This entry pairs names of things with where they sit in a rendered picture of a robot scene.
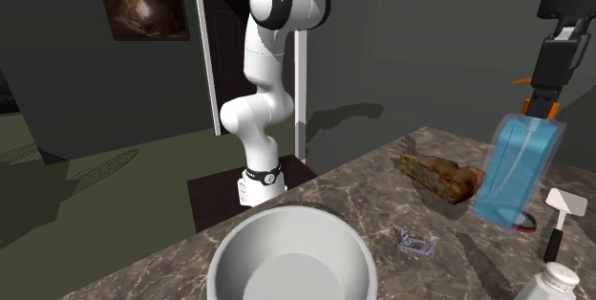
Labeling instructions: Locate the blue spray bottle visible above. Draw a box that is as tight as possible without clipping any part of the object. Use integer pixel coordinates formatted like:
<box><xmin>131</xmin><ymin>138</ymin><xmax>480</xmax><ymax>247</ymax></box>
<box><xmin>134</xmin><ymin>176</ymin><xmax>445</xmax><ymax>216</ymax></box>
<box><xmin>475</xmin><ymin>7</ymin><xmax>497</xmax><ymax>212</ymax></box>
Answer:
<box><xmin>472</xmin><ymin>35</ymin><xmax>581</xmax><ymax>231</ymax></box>

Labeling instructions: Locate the brown pie slice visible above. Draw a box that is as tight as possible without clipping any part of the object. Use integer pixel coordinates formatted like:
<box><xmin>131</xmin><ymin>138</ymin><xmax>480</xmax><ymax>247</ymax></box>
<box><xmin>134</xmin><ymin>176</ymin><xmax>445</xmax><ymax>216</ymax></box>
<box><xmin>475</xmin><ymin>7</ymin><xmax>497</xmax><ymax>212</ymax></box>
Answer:
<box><xmin>399</xmin><ymin>152</ymin><xmax>486</xmax><ymax>205</ymax></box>

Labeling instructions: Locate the small round red-rimmed lid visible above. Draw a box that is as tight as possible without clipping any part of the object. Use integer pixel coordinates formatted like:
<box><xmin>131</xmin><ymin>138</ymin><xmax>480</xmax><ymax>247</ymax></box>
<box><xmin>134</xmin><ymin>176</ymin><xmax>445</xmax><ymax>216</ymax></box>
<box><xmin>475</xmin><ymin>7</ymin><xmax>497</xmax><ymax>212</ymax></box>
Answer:
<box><xmin>512</xmin><ymin>211</ymin><xmax>538</xmax><ymax>234</ymax></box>

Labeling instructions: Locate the white shaker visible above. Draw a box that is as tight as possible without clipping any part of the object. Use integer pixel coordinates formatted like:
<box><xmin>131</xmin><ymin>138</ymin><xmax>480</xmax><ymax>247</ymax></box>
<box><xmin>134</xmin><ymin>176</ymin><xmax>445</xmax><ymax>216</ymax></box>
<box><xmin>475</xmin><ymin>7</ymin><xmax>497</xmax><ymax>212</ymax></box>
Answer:
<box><xmin>520</xmin><ymin>261</ymin><xmax>582</xmax><ymax>300</ymax></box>

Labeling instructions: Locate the white bowl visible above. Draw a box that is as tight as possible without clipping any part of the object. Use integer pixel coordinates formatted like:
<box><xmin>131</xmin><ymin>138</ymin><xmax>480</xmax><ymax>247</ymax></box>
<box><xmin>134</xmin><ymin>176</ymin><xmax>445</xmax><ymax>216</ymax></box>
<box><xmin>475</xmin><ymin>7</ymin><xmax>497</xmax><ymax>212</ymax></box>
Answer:
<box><xmin>206</xmin><ymin>204</ymin><xmax>379</xmax><ymax>300</ymax></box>

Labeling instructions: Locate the dark robot stand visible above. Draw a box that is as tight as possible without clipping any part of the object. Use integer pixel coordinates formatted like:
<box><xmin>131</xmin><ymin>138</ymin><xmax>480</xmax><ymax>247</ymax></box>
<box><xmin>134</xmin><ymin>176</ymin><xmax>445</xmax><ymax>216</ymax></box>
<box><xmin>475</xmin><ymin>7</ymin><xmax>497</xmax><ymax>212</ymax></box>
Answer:
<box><xmin>186</xmin><ymin>154</ymin><xmax>319</xmax><ymax>233</ymax></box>

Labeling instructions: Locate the white scraper with black handle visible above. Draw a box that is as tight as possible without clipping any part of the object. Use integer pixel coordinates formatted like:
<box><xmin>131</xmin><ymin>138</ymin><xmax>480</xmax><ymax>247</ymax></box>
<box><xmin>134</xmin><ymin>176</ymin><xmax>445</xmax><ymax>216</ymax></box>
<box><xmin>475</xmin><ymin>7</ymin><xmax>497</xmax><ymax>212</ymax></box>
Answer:
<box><xmin>542</xmin><ymin>187</ymin><xmax>589</xmax><ymax>264</ymax></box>

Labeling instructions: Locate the dark door with white frame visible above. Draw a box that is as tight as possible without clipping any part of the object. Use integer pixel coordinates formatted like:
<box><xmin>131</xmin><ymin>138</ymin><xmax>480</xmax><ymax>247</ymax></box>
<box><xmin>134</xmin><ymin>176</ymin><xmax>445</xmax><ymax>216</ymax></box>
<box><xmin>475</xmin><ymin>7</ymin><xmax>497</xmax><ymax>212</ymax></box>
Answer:
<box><xmin>191</xmin><ymin>0</ymin><xmax>309</xmax><ymax>164</ymax></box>

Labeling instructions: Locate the dark framed wall picture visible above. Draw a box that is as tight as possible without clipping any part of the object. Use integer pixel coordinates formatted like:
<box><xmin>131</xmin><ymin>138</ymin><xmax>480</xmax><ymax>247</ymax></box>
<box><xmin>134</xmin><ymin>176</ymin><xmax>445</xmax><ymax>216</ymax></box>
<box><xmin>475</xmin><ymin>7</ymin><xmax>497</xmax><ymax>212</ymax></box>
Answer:
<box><xmin>96</xmin><ymin>0</ymin><xmax>191</xmax><ymax>42</ymax></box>

